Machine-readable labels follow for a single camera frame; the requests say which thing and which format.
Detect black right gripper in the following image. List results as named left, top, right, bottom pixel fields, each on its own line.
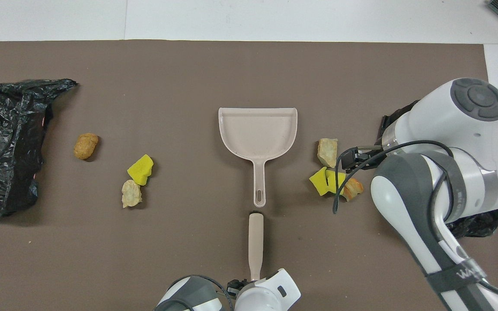
left=341, top=146, right=388, bottom=170

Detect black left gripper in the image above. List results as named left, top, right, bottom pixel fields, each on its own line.
left=227, top=279, right=254, bottom=294

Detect beige toy bread chunk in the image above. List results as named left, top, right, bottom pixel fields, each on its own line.
left=317, top=138, right=338, bottom=168

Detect toy croissant half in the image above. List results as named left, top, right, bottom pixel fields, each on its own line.
left=342, top=178, right=365, bottom=202
left=121, top=179, right=143, bottom=209

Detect yellow green sponge piece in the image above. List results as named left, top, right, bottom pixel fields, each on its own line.
left=127, top=154, right=154, bottom=187
left=325, top=169, right=347, bottom=196
left=309, top=167, right=329, bottom=197

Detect beige hand brush black bristles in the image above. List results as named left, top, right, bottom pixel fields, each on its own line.
left=248, top=210, right=265, bottom=282

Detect beige plastic dustpan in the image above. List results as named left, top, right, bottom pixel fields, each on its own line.
left=218, top=107, right=298, bottom=208

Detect brown toy bread roll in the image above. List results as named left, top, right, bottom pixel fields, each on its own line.
left=73, top=133, right=99, bottom=160

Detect brown paper table mat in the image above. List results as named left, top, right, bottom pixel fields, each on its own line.
left=0, top=40, right=498, bottom=311

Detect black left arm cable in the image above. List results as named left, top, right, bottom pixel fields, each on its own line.
left=169, top=274, right=234, bottom=311

